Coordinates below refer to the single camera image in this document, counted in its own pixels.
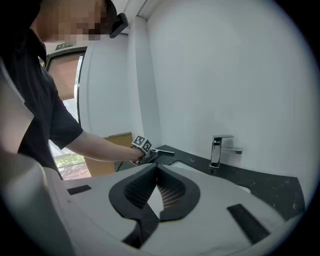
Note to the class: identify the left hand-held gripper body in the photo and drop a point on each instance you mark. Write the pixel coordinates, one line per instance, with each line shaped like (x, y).
(142, 145)

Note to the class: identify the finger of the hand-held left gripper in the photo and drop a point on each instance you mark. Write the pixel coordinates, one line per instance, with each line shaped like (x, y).
(152, 156)

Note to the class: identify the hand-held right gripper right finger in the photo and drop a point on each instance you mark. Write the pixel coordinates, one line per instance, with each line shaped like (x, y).
(180, 197)

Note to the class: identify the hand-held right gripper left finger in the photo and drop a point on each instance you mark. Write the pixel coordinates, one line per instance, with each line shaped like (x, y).
(136, 190)

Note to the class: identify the person's right forearm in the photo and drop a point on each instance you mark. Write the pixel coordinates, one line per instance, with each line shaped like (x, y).
(12, 120)

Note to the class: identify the person's left forearm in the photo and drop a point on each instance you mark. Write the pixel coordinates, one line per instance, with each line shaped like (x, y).
(107, 148)

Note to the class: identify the white sink basin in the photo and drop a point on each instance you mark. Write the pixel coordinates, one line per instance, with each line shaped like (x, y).
(183, 167)

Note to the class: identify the chrome faucet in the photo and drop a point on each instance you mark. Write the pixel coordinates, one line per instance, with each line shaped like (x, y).
(217, 151)

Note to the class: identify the person's black shirt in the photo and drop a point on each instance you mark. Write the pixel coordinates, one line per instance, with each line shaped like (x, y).
(37, 100)

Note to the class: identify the green exit sign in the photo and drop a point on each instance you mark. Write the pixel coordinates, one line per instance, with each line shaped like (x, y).
(65, 46)

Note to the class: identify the person's head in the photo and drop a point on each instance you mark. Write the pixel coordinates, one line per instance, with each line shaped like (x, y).
(72, 20)

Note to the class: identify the black head-worn camera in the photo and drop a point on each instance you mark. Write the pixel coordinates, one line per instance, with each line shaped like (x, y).
(118, 25)

